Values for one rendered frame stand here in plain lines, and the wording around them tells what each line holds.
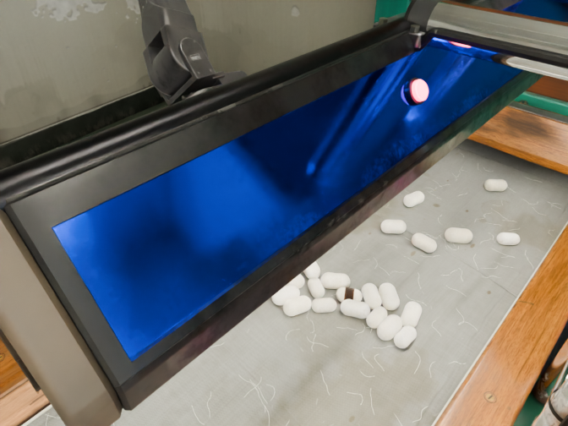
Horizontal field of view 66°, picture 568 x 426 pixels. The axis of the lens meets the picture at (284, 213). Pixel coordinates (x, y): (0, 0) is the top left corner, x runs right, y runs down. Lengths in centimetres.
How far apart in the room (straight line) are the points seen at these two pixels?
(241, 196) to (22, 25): 231
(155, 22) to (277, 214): 50
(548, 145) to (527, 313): 32
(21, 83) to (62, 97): 21
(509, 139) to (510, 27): 60
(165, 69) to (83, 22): 197
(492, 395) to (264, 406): 23
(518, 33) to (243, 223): 15
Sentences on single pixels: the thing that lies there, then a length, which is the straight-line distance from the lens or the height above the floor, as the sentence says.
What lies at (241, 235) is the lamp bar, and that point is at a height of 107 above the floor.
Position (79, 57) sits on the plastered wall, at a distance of 259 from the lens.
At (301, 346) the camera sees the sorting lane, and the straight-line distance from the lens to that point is 53.
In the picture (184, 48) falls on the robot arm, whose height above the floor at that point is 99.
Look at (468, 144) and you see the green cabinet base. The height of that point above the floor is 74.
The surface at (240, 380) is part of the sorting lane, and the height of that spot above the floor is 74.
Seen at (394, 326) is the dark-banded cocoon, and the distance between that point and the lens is 53.
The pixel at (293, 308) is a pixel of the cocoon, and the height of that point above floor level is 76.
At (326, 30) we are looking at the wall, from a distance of 204.
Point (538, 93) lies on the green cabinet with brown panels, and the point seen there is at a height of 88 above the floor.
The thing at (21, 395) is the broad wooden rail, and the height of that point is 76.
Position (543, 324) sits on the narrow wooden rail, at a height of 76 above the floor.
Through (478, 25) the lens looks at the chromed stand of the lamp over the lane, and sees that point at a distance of 24.
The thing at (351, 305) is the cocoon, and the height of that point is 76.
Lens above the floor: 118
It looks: 39 degrees down
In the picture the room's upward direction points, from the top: straight up
